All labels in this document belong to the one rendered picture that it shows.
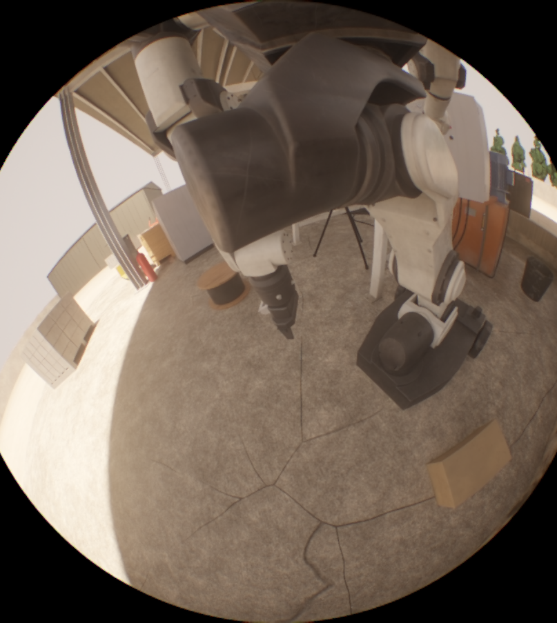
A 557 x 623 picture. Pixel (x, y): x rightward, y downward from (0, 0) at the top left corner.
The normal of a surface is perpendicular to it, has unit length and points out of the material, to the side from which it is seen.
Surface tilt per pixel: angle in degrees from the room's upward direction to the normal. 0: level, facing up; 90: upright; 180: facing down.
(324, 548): 0
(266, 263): 102
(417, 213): 55
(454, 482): 0
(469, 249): 90
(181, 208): 90
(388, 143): 87
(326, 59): 90
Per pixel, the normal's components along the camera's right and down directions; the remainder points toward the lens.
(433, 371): -0.27, -0.72
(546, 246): -0.90, 0.43
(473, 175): -0.51, 0.67
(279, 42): -0.23, 0.70
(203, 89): 0.50, 0.47
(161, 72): 0.13, 0.63
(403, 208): -0.85, -0.02
